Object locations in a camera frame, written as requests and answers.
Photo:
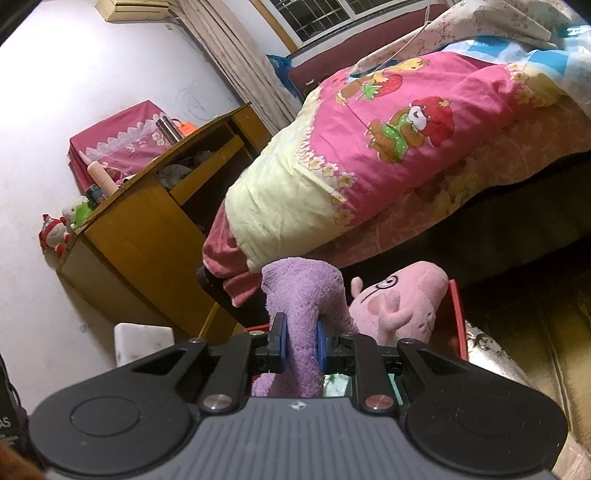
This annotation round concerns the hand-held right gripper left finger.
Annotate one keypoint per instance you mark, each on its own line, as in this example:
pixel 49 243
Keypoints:
pixel 279 344

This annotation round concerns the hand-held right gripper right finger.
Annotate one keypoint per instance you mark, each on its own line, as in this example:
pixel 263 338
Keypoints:
pixel 321 346

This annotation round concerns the purple fluffy cloth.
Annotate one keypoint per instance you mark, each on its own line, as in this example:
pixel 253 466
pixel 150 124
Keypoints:
pixel 300 300

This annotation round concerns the pink plush pig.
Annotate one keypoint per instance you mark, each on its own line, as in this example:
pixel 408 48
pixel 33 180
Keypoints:
pixel 401 300

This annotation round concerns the white sponge block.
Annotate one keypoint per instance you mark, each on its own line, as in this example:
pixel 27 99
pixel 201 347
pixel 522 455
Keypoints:
pixel 143 341

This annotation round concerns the red cardboard box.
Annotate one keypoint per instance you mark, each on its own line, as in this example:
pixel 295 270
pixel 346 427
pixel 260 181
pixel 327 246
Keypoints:
pixel 457 318

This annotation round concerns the wooden desk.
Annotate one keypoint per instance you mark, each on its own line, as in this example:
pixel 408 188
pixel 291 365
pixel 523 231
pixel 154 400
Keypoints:
pixel 138 249

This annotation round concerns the red and white plush doll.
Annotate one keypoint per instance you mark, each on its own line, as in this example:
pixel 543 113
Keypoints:
pixel 54 235

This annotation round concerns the pink cartoon quilt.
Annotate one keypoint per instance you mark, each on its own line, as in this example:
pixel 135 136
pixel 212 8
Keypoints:
pixel 369 161

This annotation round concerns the pink floral quilt bed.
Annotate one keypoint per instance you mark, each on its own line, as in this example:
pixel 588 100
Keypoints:
pixel 485 240

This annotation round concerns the grey cloth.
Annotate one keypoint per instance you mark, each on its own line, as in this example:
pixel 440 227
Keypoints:
pixel 182 170

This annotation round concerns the white plush toy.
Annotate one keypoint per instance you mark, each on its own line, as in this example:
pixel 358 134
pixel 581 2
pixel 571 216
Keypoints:
pixel 70 216

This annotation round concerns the green plush toy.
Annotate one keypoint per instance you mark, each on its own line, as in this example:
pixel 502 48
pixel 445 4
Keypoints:
pixel 85 212

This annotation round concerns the orange plastic item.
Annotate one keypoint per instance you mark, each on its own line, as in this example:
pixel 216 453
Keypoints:
pixel 184 128

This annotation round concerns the small dark jar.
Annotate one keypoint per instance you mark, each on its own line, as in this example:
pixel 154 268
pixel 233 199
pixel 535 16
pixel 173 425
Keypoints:
pixel 95 196

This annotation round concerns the pink floral bed sheet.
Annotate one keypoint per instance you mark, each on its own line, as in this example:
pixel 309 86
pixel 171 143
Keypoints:
pixel 485 170

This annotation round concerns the steel thermos flask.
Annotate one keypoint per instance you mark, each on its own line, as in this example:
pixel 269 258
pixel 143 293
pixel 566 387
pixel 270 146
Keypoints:
pixel 167 130

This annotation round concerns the pink cloth covered box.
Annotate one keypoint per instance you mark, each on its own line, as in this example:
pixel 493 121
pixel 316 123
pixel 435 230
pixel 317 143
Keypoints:
pixel 120 138

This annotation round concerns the blue bag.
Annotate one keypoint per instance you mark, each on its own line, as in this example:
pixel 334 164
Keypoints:
pixel 279 69

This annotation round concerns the beige curtain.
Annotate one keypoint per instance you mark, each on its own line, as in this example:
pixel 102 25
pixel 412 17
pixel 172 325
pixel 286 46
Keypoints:
pixel 240 60

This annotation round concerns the barred window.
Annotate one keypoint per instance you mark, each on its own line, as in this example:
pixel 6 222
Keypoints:
pixel 323 14

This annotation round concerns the air conditioner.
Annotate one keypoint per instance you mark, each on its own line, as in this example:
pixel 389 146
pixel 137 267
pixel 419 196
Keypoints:
pixel 134 9

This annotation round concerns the blue and white patterned blanket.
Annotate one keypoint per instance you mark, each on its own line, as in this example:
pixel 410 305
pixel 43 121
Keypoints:
pixel 508 27

